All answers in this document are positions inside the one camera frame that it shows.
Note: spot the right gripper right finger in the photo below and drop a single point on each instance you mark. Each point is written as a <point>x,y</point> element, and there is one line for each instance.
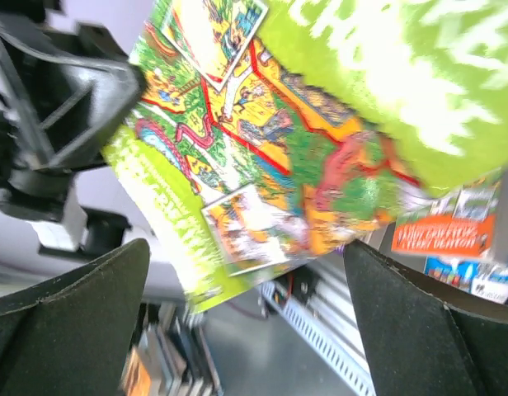
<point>422,336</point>

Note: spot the light blue comic book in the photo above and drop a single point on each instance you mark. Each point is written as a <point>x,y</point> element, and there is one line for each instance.
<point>482,279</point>

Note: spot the dark tale of cities book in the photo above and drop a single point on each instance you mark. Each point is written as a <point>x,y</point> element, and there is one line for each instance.
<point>169,354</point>

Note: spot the orange 78-storey treehouse book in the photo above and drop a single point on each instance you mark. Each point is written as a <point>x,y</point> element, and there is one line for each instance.
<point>470,223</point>

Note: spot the green 65-storey treehouse book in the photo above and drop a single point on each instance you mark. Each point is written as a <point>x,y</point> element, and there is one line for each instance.
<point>274,132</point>

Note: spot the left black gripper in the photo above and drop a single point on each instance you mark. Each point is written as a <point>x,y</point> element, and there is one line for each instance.
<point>63,97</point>

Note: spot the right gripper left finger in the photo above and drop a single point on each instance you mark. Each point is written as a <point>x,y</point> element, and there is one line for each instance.
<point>69,335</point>

